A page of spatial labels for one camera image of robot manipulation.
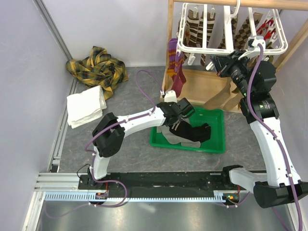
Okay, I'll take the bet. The grey sock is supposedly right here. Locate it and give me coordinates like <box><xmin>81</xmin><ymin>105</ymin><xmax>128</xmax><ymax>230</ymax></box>
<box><xmin>156</xmin><ymin>126</ymin><xmax>201</xmax><ymax>148</ymax></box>

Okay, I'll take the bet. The brown striped sock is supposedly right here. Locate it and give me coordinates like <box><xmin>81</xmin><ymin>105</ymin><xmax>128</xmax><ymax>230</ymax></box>
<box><xmin>185</xmin><ymin>10</ymin><xmax>199</xmax><ymax>47</ymax></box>
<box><xmin>196</xmin><ymin>12</ymin><xmax>216</xmax><ymax>67</ymax></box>

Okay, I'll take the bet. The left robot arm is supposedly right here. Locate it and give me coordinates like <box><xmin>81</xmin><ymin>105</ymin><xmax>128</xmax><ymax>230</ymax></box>
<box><xmin>85</xmin><ymin>98</ymin><xmax>194</xmax><ymax>189</ymax></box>

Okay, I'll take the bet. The green plastic tray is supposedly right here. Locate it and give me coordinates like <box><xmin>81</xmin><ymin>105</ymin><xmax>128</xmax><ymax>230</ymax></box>
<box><xmin>150</xmin><ymin>107</ymin><xmax>226</xmax><ymax>154</ymax></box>

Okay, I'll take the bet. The purple maroon sock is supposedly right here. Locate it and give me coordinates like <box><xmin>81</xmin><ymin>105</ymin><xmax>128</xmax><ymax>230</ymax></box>
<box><xmin>167</xmin><ymin>38</ymin><xmax>186</xmax><ymax>97</ymax></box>

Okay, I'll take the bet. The brown argyle sock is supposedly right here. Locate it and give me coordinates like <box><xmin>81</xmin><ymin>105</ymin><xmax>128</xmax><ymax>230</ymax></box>
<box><xmin>233</xmin><ymin>12</ymin><xmax>263</xmax><ymax>50</ymax></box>
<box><xmin>216</xmin><ymin>12</ymin><xmax>241</xmax><ymax>50</ymax></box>

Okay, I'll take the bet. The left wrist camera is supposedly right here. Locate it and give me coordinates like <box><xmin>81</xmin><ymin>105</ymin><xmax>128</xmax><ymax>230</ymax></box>
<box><xmin>161</xmin><ymin>90</ymin><xmax>178</xmax><ymax>103</ymax></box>

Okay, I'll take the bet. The tan sock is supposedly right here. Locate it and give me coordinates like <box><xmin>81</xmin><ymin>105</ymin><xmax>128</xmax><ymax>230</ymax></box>
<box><xmin>223</xmin><ymin>87</ymin><xmax>243</xmax><ymax>111</ymax></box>
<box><xmin>203</xmin><ymin>77</ymin><xmax>232</xmax><ymax>110</ymax></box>

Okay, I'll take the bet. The slotted cable duct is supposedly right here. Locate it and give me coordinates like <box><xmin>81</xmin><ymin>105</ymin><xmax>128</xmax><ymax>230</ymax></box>
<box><xmin>45</xmin><ymin>192</ymin><xmax>226</xmax><ymax>203</ymax></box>

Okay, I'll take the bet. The yellow plaid cloth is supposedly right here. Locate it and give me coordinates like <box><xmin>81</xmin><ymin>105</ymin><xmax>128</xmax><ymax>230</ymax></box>
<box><xmin>65</xmin><ymin>46</ymin><xmax>128</xmax><ymax>100</ymax></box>

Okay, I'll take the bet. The red white sock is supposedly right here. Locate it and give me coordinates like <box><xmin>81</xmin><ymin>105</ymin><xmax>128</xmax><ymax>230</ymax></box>
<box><xmin>256</xmin><ymin>19</ymin><xmax>277</xmax><ymax>45</ymax></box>

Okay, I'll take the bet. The wooden hanger stand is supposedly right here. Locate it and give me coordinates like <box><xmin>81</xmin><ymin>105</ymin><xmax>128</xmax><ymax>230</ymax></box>
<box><xmin>160</xmin><ymin>0</ymin><xmax>308</xmax><ymax>112</ymax></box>

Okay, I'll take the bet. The white folded towel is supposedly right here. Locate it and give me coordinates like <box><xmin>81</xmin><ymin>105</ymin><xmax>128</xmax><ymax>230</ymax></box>
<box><xmin>67</xmin><ymin>86</ymin><xmax>107</xmax><ymax>129</ymax></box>

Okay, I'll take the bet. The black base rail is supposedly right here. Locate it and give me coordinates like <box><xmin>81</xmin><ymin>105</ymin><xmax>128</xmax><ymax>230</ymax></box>
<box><xmin>78</xmin><ymin>171</ymin><xmax>270</xmax><ymax>199</ymax></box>

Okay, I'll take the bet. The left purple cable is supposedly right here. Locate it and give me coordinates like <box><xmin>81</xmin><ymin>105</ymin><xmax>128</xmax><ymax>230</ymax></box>
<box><xmin>43</xmin><ymin>70</ymin><xmax>167</xmax><ymax>219</ymax></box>

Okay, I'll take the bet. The black sock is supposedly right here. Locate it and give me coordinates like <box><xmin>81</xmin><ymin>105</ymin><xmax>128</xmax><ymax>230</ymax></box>
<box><xmin>169</xmin><ymin>120</ymin><xmax>211</xmax><ymax>142</ymax></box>

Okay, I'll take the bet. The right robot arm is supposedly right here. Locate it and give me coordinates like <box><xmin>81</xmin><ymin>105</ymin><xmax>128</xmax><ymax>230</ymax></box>
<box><xmin>210</xmin><ymin>50</ymin><xmax>308</xmax><ymax>208</ymax></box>

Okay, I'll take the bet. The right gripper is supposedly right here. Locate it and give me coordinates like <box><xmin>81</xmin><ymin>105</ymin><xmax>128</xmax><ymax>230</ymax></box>
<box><xmin>212</xmin><ymin>50</ymin><xmax>254</xmax><ymax>97</ymax></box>

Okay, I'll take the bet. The white clip hanger rack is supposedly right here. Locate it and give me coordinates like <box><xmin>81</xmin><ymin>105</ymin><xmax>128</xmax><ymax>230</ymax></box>
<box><xmin>177</xmin><ymin>0</ymin><xmax>288</xmax><ymax>65</ymax></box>

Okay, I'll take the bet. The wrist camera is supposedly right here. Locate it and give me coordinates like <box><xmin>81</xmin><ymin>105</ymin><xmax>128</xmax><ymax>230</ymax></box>
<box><xmin>161</xmin><ymin>90</ymin><xmax>178</xmax><ymax>103</ymax></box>
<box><xmin>238</xmin><ymin>36</ymin><xmax>266</xmax><ymax>60</ymax></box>

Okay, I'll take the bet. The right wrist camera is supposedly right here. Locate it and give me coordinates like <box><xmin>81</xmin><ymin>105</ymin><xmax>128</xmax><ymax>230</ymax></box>
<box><xmin>238</xmin><ymin>36</ymin><xmax>266</xmax><ymax>60</ymax></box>

